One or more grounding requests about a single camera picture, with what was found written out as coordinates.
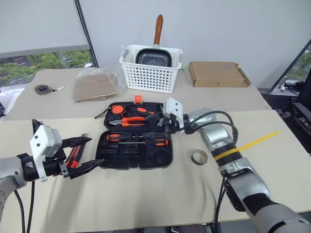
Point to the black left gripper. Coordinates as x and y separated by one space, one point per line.
54 167

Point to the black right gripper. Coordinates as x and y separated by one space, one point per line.
170 123

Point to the orange black utility knife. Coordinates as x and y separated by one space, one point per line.
75 155

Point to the black plastic tool case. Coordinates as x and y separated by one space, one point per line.
136 155

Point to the grey tape roll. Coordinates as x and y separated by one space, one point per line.
199 162

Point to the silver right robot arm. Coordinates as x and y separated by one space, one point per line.
218 136

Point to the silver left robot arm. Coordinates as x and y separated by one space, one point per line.
9 170

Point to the orange black tape measure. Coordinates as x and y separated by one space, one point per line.
117 109

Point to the white perforated plastic basket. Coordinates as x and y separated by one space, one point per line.
150 77

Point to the clear bag with cardboard sheets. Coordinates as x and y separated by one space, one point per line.
94 87

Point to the flat brown cardboard box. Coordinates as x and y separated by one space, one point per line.
213 75

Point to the round dark object with tag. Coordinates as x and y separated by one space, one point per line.
42 89

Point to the yellow zip tie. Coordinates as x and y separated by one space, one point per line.
257 140

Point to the small white device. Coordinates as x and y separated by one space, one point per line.
282 83

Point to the black office chair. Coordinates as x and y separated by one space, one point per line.
303 106

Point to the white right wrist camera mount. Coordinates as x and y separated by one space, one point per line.
173 106

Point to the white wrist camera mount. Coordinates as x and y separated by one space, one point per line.
43 140
173 106

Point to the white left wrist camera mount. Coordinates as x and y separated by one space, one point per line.
43 140

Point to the dark window frame post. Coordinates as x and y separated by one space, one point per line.
87 36

